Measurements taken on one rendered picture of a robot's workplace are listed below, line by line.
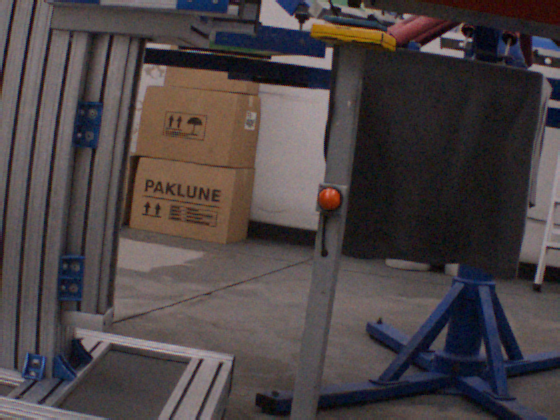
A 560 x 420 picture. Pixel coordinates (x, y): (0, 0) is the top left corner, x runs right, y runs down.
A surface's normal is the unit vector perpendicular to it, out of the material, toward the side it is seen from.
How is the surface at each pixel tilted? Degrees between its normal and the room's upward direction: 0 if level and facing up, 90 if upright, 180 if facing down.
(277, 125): 90
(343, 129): 90
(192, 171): 89
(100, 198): 90
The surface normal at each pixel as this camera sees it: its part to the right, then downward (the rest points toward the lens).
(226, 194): -0.25, 0.04
